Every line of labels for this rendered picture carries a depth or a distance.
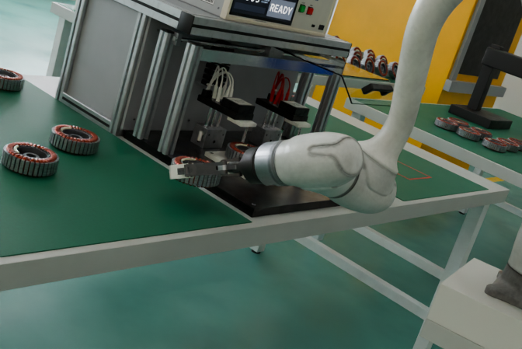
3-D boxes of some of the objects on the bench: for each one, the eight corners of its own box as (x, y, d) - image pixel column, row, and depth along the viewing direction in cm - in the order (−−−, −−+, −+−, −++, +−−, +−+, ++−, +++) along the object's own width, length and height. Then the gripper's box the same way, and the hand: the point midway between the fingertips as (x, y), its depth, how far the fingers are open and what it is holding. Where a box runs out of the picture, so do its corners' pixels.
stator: (53, 162, 162) (57, 146, 161) (57, 182, 152) (61, 165, 151) (0, 152, 158) (4, 136, 157) (0, 172, 148) (4, 155, 147)
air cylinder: (221, 148, 204) (227, 129, 203) (202, 148, 199) (208, 129, 197) (209, 141, 207) (214, 122, 206) (189, 141, 201) (195, 122, 200)
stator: (273, 170, 195) (278, 157, 194) (243, 170, 187) (247, 156, 186) (246, 153, 202) (250, 141, 201) (215, 152, 194) (219, 139, 193)
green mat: (252, 222, 164) (252, 221, 164) (0, 257, 117) (0, 256, 117) (24, 79, 219) (24, 78, 219) (-211, 64, 172) (-211, 63, 172)
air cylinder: (276, 147, 223) (282, 130, 222) (260, 147, 217) (266, 130, 216) (264, 141, 226) (269, 123, 224) (248, 141, 220) (253, 123, 219)
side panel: (123, 136, 196) (154, 16, 187) (114, 136, 193) (145, 15, 185) (63, 99, 212) (89, -13, 203) (54, 98, 210) (81, -15, 201)
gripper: (227, 186, 141) (150, 191, 156) (304, 180, 158) (228, 185, 173) (224, 146, 141) (147, 155, 156) (301, 144, 159) (227, 153, 173)
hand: (196, 170), depth 163 cm, fingers closed on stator, 11 cm apart
